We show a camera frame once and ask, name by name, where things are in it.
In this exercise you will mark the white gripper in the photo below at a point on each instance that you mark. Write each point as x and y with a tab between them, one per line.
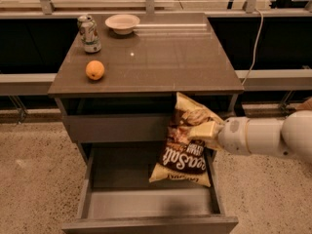
232	136

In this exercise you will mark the brown chip bag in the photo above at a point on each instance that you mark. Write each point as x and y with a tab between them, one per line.
183	158

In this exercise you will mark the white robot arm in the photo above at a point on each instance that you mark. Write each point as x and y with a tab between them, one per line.
289	138

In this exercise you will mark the closed top drawer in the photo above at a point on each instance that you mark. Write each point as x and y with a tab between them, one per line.
117	127

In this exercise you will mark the open middle drawer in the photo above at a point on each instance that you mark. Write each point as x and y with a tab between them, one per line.
117	197

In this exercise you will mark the grey drawer cabinet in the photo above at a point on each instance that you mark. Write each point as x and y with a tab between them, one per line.
166	54

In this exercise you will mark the cardboard box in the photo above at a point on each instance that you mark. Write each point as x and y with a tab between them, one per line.
307	105

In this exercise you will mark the orange fruit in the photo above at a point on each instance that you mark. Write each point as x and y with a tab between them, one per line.
95	70

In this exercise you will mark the white bowl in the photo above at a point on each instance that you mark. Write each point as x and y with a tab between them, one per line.
122	24

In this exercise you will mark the crushed soda can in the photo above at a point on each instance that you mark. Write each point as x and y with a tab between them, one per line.
89	35

